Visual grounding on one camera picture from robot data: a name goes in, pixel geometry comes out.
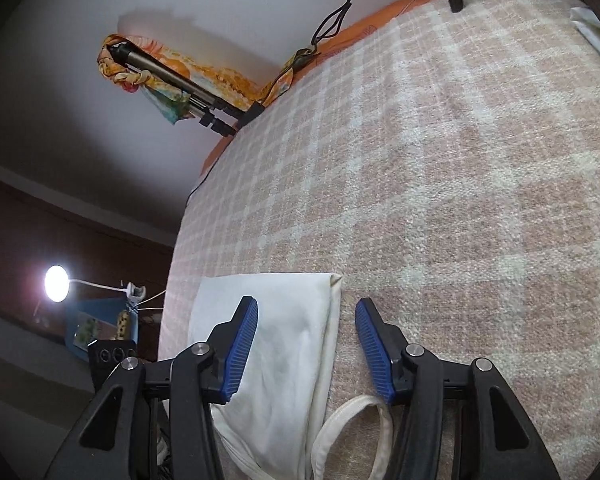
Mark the white folded garment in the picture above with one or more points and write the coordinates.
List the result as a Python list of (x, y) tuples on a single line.
[(595, 35)]

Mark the white clip lamp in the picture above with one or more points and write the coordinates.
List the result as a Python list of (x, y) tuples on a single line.
[(57, 282)]

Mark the folded metal tripod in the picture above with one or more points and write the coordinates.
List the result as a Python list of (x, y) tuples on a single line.
[(170, 70)]

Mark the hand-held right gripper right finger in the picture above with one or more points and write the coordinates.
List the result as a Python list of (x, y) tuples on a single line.
[(375, 355)]

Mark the blue box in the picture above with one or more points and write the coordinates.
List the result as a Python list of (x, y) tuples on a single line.
[(100, 310)]

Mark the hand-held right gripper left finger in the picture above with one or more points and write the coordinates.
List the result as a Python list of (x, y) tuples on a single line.
[(240, 355)]

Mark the white camisole top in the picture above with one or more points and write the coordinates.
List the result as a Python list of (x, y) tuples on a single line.
[(280, 360)]

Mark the yellow spotted cloth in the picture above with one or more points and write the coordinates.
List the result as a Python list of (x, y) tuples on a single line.
[(122, 322)]

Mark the orange bed sheet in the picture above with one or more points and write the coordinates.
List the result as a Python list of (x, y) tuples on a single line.
[(380, 20)]

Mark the checked beige blanket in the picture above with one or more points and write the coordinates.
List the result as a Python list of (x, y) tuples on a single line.
[(430, 185)]

